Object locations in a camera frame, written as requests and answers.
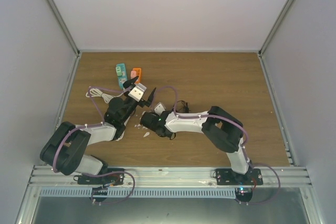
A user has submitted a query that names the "pink plug adapter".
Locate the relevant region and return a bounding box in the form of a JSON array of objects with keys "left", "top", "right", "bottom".
[{"left": 130, "top": 70, "right": 137, "bottom": 79}]

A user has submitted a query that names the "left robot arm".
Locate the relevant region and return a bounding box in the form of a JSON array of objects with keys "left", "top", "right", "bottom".
[{"left": 39, "top": 77, "right": 156, "bottom": 184}]

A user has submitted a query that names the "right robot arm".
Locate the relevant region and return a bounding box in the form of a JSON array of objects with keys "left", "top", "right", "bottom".
[{"left": 140, "top": 106, "right": 251, "bottom": 185}]

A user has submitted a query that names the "teal power strip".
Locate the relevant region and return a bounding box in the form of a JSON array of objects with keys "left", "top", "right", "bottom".
[{"left": 115, "top": 63, "right": 128, "bottom": 90}]

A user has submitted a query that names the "white debris pile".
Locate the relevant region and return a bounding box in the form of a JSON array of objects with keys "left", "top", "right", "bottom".
[{"left": 132, "top": 111, "right": 150, "bottom": 138}]

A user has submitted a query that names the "orange power strip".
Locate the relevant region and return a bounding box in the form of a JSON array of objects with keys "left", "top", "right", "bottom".
[{"left": 132, "top": 68, "right": 142, "bottom": 83}]

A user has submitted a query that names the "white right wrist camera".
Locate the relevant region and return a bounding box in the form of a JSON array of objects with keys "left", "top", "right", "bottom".
[{"left": 154, "top": 102, "right": 166, "bottom": 115}]

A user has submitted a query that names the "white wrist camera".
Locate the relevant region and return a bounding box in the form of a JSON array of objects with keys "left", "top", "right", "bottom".
[
  {"left": 154, "top": 102, "right": 166, "bottom": 115},
  {"left": 128, "top": 83, "right": 147, "bottom": 102}
]

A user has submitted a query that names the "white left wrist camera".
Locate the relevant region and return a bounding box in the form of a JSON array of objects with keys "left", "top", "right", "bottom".
[{"left": 128, "top": 83, "right": 147, "bottom": 102}]

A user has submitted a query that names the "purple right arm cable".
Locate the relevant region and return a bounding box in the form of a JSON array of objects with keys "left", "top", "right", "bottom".
[{"left": 153, "top": 86, "right": 281, "bottom": 206}]

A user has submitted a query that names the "white coiled teal-strip cable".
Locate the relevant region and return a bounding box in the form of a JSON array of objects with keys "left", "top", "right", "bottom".
[{"left": 86, "top": 87, "right": 127, "bottom": 104}]

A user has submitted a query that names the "black thin wire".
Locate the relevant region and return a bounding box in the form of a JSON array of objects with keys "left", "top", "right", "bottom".
[{"left": 173, "top": 100, "right": 192, "bottom": 113}]

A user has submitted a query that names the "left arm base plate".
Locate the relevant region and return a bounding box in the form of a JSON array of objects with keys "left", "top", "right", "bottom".
[{"left": 74, "top": 168, "right": 124, "bottom": 186}]

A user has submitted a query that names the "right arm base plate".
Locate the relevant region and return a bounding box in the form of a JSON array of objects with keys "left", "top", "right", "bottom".
[{"left": 213, "top": 168, "right": 263, "bottom": 186}]

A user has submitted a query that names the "slotted cable duct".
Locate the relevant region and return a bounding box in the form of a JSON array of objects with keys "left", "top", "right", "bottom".
[{"left": 40, "top": 187, "right": 236, "bottom": 199}]

